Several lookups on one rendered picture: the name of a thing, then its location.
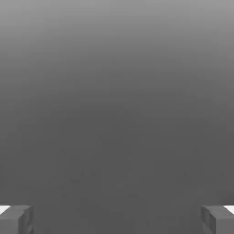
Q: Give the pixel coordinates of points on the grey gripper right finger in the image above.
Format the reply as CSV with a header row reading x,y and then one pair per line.
x,y
218,221

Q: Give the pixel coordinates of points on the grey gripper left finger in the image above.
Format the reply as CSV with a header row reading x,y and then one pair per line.
x,y
14,220

